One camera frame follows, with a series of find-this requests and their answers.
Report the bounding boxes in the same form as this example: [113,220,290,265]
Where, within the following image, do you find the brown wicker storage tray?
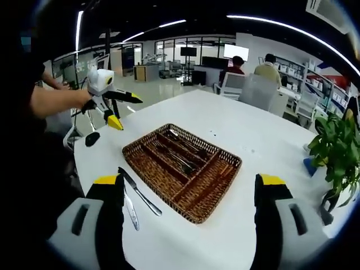
[122,123,243,225]

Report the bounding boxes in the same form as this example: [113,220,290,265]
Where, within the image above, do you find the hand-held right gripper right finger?
[249,173,335,270]

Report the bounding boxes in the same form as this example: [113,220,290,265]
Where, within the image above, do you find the person's dark clothing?
[0,56,85,240]

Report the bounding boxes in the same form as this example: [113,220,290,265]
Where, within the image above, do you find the wooden cabinet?
[133,64,160,83]

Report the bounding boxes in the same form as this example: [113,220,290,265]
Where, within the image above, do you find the ceiling light strip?
[75,10,84,51]
[122,19,186,43]
[226,15,360,77]

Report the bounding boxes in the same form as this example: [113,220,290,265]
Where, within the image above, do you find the white wall screen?
[223,44,250,61]

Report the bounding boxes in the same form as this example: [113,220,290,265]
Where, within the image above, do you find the white grey office chair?
[63,123,85,150]

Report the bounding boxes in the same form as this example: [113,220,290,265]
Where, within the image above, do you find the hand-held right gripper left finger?
[46,173,133,270]

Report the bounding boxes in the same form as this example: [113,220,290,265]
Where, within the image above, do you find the person's left hand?
[80,93,96,112]

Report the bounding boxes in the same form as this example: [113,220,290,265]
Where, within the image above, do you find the white mesh office chair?
[296,91,320,126]
[215,71,246,99]

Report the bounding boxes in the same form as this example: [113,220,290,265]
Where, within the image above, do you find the ceiling air conditioner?
[305,0,352,34]

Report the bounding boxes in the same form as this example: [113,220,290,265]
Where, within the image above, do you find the blue standing banner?
[122,46,134,77]

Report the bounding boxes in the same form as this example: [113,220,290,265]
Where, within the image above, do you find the silver spoon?
[163,129,181,141]

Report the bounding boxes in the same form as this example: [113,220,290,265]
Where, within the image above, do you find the black monitor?
[201,56,230,68]

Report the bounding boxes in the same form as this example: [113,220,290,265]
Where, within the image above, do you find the green potted plant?
[308,109,360,209]

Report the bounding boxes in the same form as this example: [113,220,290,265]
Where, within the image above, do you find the white storage shelves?
[274,56,352,113]

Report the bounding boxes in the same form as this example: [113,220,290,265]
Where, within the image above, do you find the silver knife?
[123,184,141,232]
[117,166,163,217]

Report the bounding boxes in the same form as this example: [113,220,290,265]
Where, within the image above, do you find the black computer mouse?
[85,132,101,147]

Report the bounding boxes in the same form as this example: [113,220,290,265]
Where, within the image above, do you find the black and grey object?
[319,201,335,226]

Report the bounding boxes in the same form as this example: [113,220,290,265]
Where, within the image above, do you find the black television on stand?
[180,47,197,87]

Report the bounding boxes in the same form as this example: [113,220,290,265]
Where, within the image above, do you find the small blue cloth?
[303,157,318,177]

